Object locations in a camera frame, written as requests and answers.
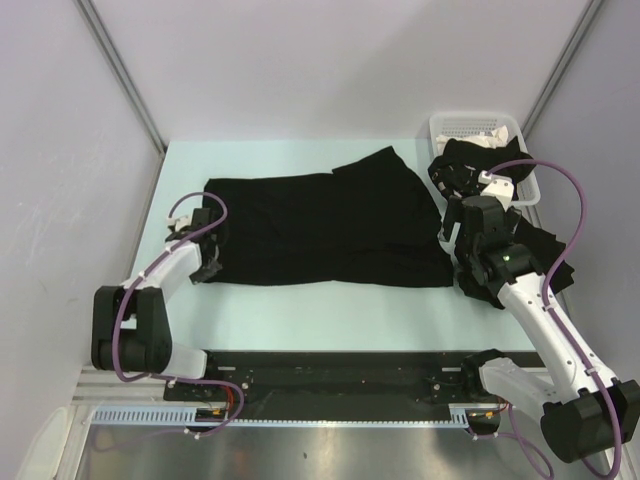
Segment black t shirt blue logo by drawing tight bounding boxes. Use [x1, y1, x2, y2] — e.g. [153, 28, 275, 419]
[203, 147, 454, 288]

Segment white plastic laundry basket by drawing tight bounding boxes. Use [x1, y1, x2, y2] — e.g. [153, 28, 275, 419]
[428, 111, 530, 197]

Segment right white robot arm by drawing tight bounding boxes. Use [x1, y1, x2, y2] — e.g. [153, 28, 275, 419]
[443, 196, 639, 463]

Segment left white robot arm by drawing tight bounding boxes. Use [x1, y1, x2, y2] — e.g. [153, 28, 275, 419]
[91, 206, 227, 400]

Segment folded black shirt stack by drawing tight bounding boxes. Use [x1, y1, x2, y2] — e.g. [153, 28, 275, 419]
[456, 212, 574, 310]

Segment black shirts in basket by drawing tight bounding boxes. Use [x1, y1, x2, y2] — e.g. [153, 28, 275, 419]
[428, 138, 531, 199]

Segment white cloth in basket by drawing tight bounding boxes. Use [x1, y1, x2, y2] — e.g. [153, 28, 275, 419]
[436, 125, 509, 154]

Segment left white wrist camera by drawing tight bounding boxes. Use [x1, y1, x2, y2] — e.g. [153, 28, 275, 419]
[166, 215, 191, 231]

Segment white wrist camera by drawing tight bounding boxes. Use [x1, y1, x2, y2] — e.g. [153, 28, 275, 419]
[478, 170, 515, 211]
[166, 215, 191, 231]

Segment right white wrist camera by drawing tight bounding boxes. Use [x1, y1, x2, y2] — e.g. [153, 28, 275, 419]
[478, 170, 515, 211]

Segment aluminium rail right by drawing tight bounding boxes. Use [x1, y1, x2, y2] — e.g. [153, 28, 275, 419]
[502, 142, 621, 480]

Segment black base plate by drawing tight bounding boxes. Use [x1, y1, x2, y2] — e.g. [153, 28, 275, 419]
[159, 350, 546, 434]

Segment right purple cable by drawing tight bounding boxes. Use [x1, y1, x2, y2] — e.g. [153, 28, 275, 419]
[487, 159, 624, 480]

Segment slotted cable duct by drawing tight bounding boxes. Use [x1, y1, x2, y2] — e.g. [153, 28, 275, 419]
[91, 404, 499, 431]

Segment left aluminium frame post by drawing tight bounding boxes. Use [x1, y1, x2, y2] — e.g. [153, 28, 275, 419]
[74, 0, 167, 154]

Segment aluminium frame post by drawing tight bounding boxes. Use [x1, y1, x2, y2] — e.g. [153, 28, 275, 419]
[74, 0, 167, 154]
[521, 0, 605, 145]

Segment right aluminium frame post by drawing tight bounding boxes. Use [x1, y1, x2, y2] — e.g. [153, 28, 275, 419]
[521, 0, 605, 145]

